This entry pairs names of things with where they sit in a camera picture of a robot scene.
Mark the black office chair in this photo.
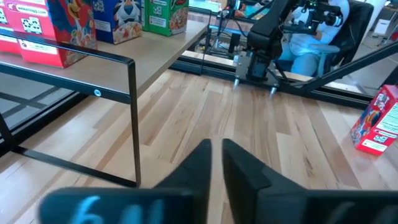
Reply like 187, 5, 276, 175
273, 0, 376, 78

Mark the black leader arm handle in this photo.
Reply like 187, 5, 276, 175
281, 0, 345, 35

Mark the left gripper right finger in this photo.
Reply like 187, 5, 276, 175
222, 139, 398, 224

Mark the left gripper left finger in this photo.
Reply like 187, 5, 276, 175
39, 139, 212, 224

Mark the black metal rig frame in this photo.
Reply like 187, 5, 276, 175
0, 42, 398, 156

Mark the blue Frosted Flakes cereal box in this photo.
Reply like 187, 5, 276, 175
91, 0, 144, 45

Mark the person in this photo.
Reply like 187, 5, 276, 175
276, 0, 351, 77

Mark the red Froot Loops cereal box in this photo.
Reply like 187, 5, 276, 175
4, 0, 98, 69
0, 0, 22, 56
350, 84, 398, 156

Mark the black-framed wooden-top shelf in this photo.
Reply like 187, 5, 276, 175
0, 6, 213, 189

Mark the short black post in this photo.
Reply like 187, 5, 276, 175
228, 32, 241, 54

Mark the green Apple Jacks cereal box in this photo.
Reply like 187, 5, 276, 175
142, 0, 190, 37

